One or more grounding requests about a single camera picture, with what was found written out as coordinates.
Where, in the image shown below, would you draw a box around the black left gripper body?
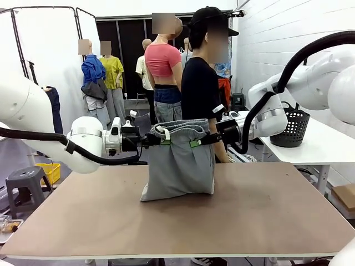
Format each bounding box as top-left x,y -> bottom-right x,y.
121,126 -> 142,152

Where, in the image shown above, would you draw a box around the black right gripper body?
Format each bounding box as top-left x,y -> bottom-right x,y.
215,120 -> 241,145

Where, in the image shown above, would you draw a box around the grey training pants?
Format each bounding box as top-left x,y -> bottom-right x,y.
140,118 -> 216,202

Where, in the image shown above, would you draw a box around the black perforated plastic basket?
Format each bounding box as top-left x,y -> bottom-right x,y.
269,101 -> 311,148

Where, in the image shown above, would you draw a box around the person's right forearm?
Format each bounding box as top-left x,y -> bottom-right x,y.
210,117 -> 231,163

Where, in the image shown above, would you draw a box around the black plastic stool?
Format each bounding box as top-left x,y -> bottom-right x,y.
231,93 -> 245,112

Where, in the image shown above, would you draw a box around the orange garment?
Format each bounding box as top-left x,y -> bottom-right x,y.
217,77 -> 232,109

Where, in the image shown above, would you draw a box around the person in black T-shirt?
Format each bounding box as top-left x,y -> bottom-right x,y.
180,7 -> 241,164

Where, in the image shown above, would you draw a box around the mannequin in yellow shirt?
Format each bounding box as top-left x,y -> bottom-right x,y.
99,40 -> 127,125

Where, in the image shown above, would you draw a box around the mannequin in blue shirt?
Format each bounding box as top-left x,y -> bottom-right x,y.
78,39 -> 109,130

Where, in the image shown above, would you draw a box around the mannequin in pink top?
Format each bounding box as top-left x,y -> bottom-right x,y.
144,13 -> 184,124

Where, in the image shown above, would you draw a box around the dark blue jeans on stand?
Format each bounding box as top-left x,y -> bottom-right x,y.
41,86 -> 64,135

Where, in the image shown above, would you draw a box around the mannequin in grey top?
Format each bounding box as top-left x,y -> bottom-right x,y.
180,37 -> 194,67

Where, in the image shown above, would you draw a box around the yellow plastic crate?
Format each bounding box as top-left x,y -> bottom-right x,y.
35,163 -> 61,186

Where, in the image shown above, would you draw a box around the large white side table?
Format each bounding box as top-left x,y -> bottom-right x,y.
259,116 -> 355,195

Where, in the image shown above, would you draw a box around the grey plastic stool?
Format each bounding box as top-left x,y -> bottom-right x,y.
5,166 -> 53,219

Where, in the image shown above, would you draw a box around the black baseball cap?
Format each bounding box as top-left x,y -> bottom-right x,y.
190,7 -> 240,37

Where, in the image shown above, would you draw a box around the black tripod stand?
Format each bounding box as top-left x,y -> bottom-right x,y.
27,60 -> 39,85

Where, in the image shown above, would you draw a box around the brown cardboard box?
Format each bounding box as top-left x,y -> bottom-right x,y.
331,183 -> 355,219

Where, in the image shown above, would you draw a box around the clear tray with snacks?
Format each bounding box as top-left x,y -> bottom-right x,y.
0,218 -> 24,244

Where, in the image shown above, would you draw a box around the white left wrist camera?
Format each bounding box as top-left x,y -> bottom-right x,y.
126,110 -> 139,128

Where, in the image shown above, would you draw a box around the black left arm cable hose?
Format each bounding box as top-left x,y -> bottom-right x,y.
0,126 -> 141,166

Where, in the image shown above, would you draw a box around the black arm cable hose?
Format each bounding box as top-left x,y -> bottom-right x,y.
221,30 -> 355,155
0,126 -> 141,166

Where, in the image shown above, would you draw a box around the white coiled cable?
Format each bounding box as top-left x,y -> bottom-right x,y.
226,146 -> 258,163

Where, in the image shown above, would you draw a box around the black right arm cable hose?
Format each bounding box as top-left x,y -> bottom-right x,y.
221,30 -> 355,155

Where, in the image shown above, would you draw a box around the black curtain wall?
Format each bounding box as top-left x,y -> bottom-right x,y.
95,11 -> 232,98

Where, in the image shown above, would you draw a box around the white backdrop panel black frame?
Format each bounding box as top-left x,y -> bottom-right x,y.
0,7 -> 97,111

